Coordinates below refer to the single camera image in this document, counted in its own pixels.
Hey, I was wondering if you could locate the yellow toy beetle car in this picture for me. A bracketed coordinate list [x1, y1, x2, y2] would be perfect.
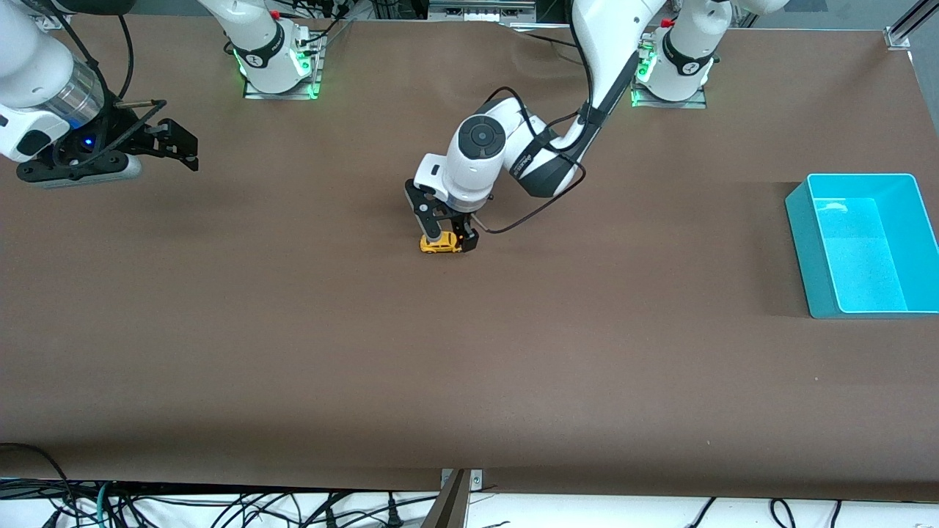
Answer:
[419, 232, 464, 255]

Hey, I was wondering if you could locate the metal equipment box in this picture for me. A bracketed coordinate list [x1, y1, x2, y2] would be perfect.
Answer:
[428, 0, 538, 23]

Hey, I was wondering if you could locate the teal plastic bin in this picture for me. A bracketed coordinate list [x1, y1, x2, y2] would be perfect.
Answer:
[785, 173, 939, 320]

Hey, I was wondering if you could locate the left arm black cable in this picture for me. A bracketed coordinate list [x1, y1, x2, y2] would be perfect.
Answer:
[469, 87, 588, 235]

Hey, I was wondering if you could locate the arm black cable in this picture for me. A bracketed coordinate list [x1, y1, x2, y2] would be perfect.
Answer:
[55, 15, 136, 103]
[469, 87, 588, 235]

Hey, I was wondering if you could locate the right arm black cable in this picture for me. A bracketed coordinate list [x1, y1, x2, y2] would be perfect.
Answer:
[55, 15, 136, 103]

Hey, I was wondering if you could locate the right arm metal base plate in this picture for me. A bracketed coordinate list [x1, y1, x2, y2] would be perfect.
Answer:
[244, 33, 324, 100]

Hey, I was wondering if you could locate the black base power cable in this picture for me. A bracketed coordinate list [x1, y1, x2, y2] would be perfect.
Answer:
[297, 0, 354, 45]
[522, 31, 588, 49]

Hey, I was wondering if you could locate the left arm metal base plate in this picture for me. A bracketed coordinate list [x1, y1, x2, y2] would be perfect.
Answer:
[631, 40, 709, 109]

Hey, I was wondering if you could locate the grey camera stand pole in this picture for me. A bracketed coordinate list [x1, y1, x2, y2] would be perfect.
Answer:
[420, 469, 470, 528]

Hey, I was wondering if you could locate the black looped cable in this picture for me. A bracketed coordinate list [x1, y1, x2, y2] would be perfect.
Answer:
[0, 442, 74, 528]

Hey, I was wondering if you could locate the aluminium frame bar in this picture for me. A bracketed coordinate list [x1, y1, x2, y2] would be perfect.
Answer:
[899, 0, 939, 37]

